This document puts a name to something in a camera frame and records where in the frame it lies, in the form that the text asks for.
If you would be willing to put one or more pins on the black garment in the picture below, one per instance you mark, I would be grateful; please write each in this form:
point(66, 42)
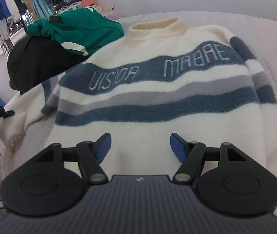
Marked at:
point(36, 61)

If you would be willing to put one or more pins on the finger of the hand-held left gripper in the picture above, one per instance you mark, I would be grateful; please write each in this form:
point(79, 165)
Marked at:
point(9, 113)

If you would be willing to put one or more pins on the pale pink cloth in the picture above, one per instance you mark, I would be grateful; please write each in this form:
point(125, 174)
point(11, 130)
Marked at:
point(109, 11)

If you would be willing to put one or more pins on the striped grey garment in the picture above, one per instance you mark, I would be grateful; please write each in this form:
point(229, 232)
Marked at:
point(6, 46)

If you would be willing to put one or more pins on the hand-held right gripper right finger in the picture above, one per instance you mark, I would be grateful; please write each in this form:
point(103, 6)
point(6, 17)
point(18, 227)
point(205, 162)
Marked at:
point(177, 146)

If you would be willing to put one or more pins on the coral box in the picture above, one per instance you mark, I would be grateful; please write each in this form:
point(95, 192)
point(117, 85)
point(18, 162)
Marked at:
point(88, 2)

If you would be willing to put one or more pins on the cream striped sweater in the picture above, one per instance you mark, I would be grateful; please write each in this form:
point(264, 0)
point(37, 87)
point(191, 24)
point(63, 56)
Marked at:
point(153, 124)

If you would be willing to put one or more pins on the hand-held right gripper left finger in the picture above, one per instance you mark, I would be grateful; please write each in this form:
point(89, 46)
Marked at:
point(104, 143)

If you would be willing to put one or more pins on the cream plush toy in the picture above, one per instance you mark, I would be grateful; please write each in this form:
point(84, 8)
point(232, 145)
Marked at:
point(97, 7)

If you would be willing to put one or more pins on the green garment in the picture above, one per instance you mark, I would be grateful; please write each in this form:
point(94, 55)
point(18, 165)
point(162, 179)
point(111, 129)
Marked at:
point(80, 26)

